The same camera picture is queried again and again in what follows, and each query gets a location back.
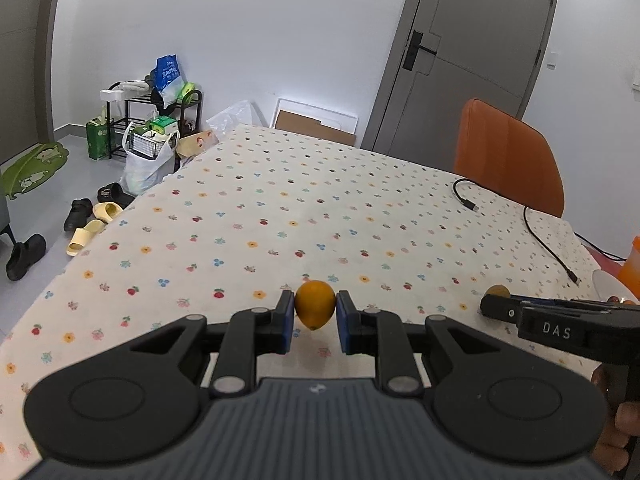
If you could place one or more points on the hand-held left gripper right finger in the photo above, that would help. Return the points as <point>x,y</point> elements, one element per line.
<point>346,323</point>

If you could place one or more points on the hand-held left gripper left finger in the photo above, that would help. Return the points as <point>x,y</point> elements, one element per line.
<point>285,321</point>

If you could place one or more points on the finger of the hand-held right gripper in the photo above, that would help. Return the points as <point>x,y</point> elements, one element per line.
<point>575,302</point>
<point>500,307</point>

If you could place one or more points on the small brown-green fruit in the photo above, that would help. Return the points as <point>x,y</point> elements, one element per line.
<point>500,290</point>

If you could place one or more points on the small oval orange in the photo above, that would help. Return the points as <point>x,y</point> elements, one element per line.
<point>315,304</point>

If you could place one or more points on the white plate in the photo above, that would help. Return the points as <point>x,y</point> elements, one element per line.
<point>607,285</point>

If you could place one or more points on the person's right hand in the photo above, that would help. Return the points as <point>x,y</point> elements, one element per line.
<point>622,425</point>

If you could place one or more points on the orange plastic container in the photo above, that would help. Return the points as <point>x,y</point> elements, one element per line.
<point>631,265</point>

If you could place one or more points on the floral tablecloth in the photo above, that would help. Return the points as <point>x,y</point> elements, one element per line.
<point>300,200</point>

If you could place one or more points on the orange chair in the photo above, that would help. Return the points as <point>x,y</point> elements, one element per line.
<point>505,155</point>

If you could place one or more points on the beige paper bag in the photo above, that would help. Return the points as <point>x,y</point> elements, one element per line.
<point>195,144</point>

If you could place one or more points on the white framed board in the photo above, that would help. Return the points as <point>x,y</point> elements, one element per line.
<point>315,121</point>

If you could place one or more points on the white plastic bag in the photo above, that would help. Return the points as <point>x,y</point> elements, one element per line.
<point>145,167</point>

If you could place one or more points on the yellow slipper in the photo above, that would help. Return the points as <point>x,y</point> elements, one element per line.
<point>107,211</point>
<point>85,237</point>

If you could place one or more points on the black slipper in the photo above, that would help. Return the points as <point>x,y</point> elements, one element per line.
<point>116,194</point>

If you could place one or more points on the clear plastic bag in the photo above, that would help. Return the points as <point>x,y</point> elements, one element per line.
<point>232,116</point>

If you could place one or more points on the black shelf rack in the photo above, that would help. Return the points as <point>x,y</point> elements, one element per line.
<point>192,110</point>

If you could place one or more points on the green and white box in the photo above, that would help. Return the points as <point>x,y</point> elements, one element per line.
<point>162,124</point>

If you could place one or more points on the green packet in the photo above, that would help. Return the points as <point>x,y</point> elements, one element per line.
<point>186,90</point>

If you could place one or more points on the grey door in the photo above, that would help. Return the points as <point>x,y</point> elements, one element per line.
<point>465,50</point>

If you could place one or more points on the blue bag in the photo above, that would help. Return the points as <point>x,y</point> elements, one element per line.
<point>166,77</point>

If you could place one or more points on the green floor mat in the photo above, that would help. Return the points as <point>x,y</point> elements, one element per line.
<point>35,170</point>

